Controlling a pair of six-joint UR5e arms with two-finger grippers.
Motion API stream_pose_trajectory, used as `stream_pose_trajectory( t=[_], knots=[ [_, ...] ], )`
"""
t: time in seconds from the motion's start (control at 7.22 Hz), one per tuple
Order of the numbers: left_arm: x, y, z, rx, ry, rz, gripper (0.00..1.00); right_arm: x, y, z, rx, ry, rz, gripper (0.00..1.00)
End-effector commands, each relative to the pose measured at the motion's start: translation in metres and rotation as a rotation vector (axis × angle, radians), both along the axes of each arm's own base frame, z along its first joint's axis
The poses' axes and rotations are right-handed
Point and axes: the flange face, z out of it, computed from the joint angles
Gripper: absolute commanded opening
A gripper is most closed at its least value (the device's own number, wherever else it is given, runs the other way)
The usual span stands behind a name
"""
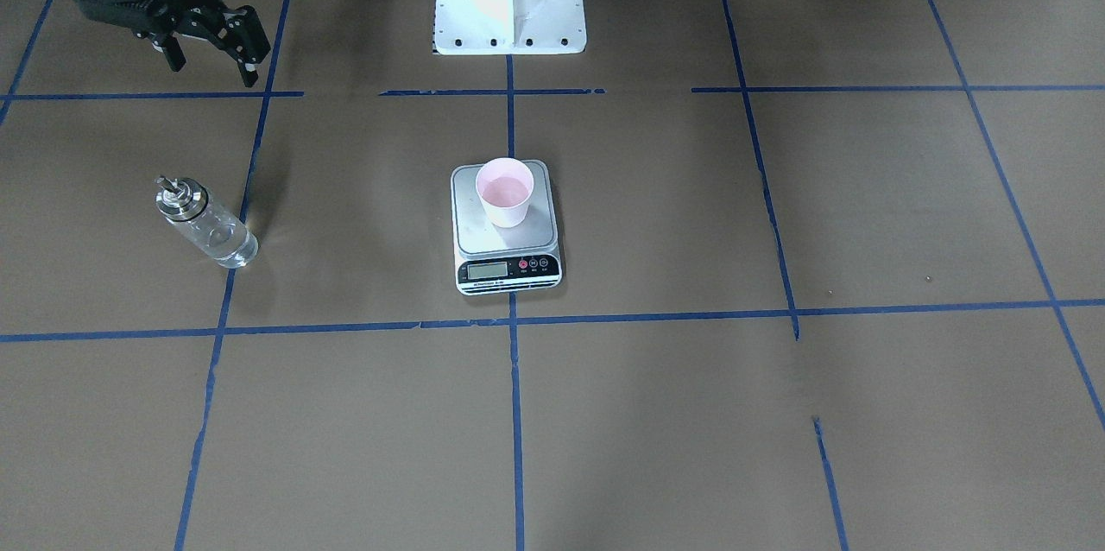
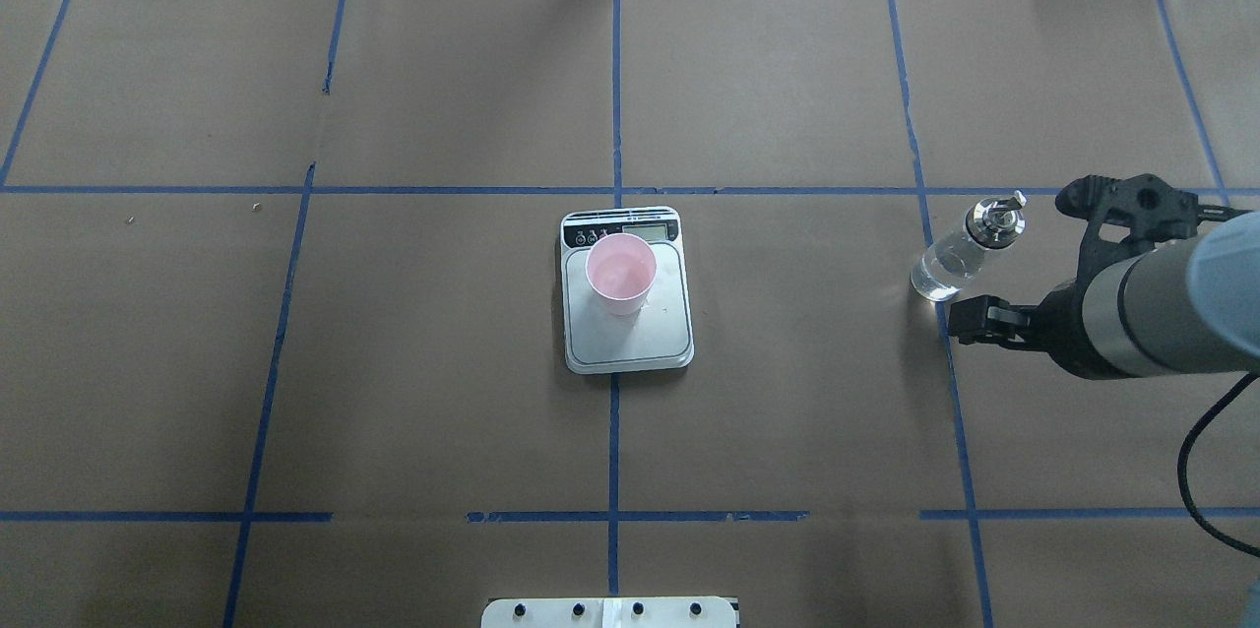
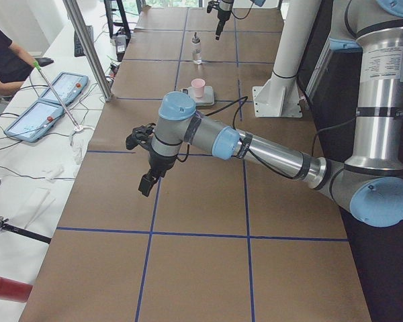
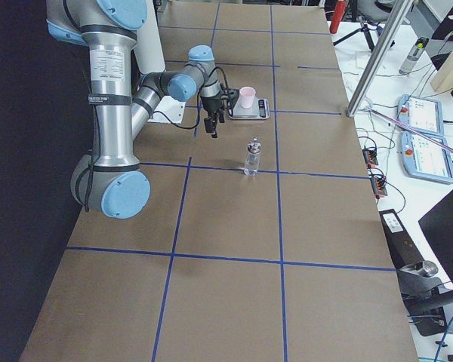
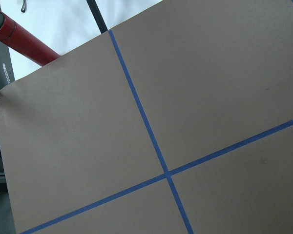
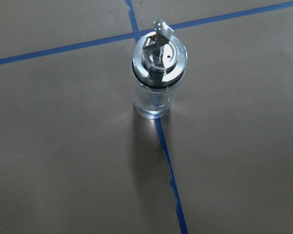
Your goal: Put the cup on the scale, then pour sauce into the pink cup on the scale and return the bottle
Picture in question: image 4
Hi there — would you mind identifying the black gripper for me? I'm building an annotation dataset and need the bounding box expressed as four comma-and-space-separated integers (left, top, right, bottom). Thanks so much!
200, 93, 224, 138

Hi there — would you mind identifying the pink plastic cup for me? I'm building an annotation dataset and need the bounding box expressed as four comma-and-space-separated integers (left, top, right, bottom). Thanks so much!
239, 86, 256, 109

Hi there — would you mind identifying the glass sauce dispenser bottle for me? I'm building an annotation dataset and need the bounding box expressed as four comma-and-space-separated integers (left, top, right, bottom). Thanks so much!
244, 137, 262, 176

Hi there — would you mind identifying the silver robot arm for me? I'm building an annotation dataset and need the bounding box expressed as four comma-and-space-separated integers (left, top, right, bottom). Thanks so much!
47, 1, 227, 219

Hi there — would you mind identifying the silver digital kitchen scale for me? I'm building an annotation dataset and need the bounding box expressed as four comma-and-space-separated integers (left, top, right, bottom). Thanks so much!
229, 97, 270, 121

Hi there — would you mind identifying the orange connector block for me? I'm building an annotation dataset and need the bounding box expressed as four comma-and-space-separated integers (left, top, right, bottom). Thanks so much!
362, 148, 378, 167

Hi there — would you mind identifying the red cylinder bottle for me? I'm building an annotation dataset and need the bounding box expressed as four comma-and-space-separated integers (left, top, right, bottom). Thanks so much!
329, 0, 347, 34

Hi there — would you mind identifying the upper blue teach pendant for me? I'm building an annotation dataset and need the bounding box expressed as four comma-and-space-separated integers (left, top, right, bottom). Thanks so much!
397, 94, 444, 135

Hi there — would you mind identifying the blue teach pendant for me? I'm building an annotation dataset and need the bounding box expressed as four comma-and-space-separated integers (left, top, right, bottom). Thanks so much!
397, 94, 444, 135
401, 131, 453, 184

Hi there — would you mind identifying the lower blue teach pendant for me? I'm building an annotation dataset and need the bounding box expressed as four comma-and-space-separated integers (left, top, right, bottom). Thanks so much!
401, 131, 453, 184

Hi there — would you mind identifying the clear water bottle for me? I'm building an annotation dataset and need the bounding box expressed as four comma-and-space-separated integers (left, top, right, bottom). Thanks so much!
399, 37, 429, 75

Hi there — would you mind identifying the black box with label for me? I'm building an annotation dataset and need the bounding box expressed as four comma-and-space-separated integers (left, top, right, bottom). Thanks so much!
379, 209, 424, 269

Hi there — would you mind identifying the black monitor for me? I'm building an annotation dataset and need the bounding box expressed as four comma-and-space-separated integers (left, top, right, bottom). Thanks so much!
418, 189, 453, 283

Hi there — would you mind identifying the black clamp metal knob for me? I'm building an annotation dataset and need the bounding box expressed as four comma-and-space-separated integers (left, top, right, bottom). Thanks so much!
396, 261, 453, 336

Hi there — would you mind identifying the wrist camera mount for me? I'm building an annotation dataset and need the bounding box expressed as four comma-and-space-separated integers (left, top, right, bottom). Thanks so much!
220, 88, 239, 117

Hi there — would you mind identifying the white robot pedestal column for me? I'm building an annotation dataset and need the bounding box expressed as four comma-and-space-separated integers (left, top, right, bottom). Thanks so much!
131, 0, 186, 125

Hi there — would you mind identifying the black camera tripod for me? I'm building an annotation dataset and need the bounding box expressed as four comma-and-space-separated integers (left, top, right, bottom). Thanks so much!
333, 14, 390, 52

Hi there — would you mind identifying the aluminium frame post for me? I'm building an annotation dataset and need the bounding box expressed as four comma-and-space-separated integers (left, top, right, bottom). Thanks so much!
346, 0, 414, 118

